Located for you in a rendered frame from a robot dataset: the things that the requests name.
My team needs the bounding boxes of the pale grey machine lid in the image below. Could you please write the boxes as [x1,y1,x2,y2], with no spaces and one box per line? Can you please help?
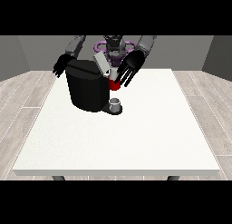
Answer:
[92,51,111,76]

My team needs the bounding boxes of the red pod holder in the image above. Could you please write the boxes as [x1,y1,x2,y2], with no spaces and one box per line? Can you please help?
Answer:
[107,76,122,92]

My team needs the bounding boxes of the small grey cup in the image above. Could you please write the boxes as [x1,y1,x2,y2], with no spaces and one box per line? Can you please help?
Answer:
[108,97,122,112]

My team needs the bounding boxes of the grey robot trunk purple rings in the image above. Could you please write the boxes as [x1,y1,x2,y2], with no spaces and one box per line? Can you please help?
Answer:
[93,35,137,69]

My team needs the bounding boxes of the black coffee machine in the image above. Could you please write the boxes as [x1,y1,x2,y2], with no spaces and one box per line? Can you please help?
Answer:
[64,58,123,115]

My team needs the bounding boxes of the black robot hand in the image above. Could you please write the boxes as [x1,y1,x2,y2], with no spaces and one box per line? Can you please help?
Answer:
[53,54,77,79]
[113,49,147,88]

